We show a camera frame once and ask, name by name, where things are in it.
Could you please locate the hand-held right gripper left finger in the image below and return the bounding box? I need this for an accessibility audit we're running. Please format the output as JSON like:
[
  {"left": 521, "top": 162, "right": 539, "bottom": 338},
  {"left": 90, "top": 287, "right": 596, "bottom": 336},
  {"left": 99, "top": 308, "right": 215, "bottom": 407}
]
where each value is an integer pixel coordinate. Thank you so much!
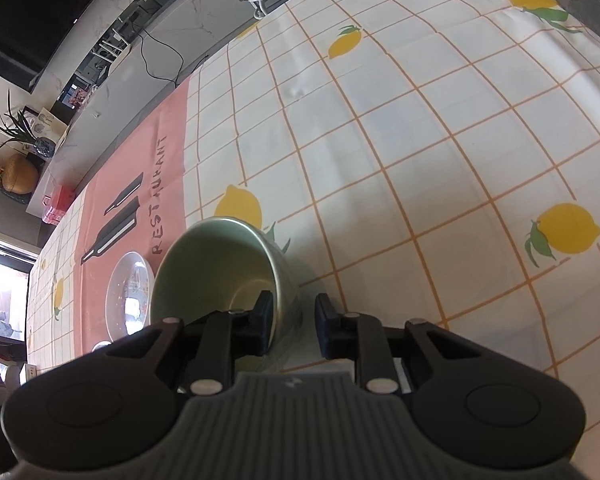
[{"left": 102, "top": 290, "right": 276, "bottom": 396}]

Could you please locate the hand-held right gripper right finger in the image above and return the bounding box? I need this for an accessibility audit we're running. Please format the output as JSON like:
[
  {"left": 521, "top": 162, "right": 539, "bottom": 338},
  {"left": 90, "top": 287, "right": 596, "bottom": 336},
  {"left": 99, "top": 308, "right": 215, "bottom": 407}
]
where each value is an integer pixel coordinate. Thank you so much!
[{"left": 314, "top": 292, "right": 486, "bottom": 395}]

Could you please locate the green ceramic bowl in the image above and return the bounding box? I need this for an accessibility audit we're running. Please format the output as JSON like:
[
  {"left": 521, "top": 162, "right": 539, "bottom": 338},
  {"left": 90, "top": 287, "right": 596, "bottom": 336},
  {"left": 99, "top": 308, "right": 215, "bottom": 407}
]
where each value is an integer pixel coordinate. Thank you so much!
[{"left": 150, "top": 216, "right": 301, "bottom": 376}]

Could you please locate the small white sticker plate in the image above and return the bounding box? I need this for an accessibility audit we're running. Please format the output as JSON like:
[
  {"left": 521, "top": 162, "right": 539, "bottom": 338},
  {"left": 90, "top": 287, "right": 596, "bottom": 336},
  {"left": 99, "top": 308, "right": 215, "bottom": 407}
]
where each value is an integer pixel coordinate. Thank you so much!
[{"left": 105, "top": 251, "right": 156, "bottom": 345}]

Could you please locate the pink table runner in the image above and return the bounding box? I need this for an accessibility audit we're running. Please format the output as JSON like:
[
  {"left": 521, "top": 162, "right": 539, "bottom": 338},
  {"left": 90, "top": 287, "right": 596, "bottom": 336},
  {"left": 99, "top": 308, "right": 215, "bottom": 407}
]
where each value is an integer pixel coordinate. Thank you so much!
[{"left": 72, "top": 79, "right": 191, "bottom": 358}]

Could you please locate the lemon check tablecloth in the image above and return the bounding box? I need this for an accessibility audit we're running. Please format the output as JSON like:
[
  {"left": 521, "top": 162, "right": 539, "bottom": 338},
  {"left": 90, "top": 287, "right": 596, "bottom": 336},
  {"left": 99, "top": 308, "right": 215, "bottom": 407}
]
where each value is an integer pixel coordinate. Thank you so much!
[{"left": 25, "top": 0, "right": 600, "bottom": 436}]

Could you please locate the pink storage box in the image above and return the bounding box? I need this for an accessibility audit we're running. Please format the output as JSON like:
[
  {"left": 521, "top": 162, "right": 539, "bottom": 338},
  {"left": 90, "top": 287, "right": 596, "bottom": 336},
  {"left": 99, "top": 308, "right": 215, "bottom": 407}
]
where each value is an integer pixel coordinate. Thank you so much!
[{"left": 41, "top": 185, "right": 77, "bottom": 223}]

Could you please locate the marble television bench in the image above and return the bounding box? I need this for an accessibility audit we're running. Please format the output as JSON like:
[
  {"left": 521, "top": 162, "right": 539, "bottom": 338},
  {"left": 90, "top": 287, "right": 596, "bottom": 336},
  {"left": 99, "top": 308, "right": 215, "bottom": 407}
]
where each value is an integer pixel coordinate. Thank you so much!
[{"left": 27, "top": 0, "right": 361, "bottom": 213}]

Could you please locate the brown round vase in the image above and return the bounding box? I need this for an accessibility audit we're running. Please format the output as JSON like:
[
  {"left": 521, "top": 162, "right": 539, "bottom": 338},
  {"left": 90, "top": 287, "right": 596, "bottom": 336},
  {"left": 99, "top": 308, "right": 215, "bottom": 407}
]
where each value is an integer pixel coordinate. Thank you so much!
[{"left": 2, "top": 152, "right": 40, "bottom": 195}]

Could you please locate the white router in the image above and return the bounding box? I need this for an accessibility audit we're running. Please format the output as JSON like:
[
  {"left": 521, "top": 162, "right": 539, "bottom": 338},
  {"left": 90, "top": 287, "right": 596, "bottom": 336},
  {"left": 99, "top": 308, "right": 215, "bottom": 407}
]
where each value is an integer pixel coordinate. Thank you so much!
[{"left": 91, "top": 35, "right": 131, "bottom": 63}]

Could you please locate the green leafy plant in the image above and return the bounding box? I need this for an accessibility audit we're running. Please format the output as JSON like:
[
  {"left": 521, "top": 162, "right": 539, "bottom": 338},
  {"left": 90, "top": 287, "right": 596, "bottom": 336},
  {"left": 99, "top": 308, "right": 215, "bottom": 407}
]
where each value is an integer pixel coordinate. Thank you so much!
[{"left": 0, "top": 89, "right": 38, "bottom": 148}]

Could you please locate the black television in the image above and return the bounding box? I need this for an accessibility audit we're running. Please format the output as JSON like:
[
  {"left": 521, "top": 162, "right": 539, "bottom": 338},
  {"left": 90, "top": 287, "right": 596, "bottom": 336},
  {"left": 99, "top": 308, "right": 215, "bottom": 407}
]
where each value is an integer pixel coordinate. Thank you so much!
[{"left": 0, "top": 0, "right": 146, "bottom": 93}]

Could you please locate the black cable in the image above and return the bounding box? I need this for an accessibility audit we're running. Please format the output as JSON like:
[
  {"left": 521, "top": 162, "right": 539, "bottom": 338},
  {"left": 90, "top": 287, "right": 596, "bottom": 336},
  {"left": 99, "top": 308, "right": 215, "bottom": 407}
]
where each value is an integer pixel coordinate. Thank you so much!
[{"left": 140, "top": 30, "right": 186, "bottom": 83}]

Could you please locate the small photo frame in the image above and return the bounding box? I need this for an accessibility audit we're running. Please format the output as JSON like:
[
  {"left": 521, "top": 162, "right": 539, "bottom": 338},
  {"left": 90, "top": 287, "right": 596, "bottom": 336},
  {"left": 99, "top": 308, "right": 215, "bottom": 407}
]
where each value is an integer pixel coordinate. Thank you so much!
[{"left": 65, "top": 82, "right": 88, "bottom": 108}]

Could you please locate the sketch picture frame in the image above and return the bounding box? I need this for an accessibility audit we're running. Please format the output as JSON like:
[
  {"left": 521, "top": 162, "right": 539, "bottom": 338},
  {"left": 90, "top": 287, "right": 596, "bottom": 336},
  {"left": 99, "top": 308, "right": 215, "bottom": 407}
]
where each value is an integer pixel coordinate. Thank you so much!
[{"left": 22, "top": 105, "right": 71, "bottom": 146}]

